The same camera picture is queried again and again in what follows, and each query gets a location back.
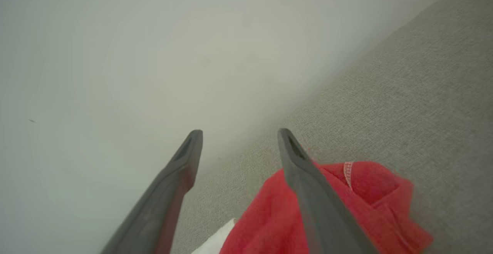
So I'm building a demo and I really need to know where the red jersey with white sleeves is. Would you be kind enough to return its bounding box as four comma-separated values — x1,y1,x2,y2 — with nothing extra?
191,161,434,254

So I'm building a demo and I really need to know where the grey fabric sofa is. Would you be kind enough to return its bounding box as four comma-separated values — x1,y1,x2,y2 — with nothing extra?
171,0,493,254

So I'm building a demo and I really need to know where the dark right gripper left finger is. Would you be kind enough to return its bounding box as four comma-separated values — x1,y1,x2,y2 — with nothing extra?
99,130,203,254

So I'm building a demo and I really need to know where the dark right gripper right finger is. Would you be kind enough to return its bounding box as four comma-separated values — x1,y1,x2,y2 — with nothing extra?
277,128,380,254

